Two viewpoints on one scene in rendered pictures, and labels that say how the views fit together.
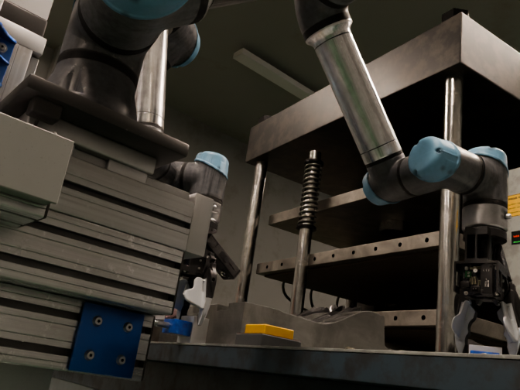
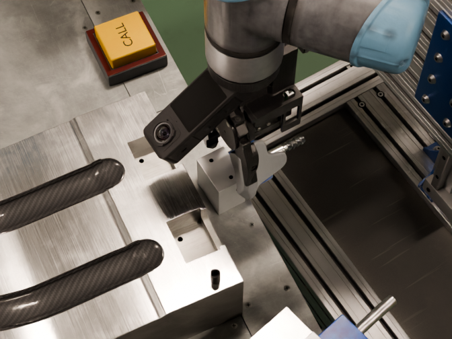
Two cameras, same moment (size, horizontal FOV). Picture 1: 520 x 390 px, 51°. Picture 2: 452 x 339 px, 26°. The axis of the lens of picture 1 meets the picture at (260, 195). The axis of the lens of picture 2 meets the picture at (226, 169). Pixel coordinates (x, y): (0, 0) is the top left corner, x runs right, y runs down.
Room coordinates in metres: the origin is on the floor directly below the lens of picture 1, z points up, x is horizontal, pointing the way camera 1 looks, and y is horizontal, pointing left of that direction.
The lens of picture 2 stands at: (1.70, 0.16, 1.80)
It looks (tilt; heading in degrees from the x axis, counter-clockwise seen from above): 59 degrees down; 186
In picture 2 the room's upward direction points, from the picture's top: straight up
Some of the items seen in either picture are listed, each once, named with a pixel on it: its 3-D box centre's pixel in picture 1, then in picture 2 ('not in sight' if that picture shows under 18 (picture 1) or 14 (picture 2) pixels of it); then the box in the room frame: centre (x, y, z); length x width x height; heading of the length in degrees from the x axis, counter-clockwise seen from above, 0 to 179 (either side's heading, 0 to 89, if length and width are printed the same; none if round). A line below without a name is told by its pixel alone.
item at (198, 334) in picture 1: (172, 326); (256, 162); (1.11, 0.13, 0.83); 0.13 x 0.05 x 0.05; 127
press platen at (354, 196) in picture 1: (403, 221); not in sight; (2.30, -0.65, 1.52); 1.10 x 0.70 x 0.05; 31
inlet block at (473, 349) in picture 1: (484, 360); not in sight; (0.88, -0.39, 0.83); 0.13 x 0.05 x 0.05; 155
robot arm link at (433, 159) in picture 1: (437, 167); not in sight; (0.88, -0.30, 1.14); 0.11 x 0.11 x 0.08; 28
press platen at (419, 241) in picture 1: (398, 276); not in sight; (2.30, -0.64, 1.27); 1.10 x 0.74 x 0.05; 31
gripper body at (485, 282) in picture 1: (483, 266); not in sight; (0.91, -0.39, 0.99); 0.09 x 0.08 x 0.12; 141
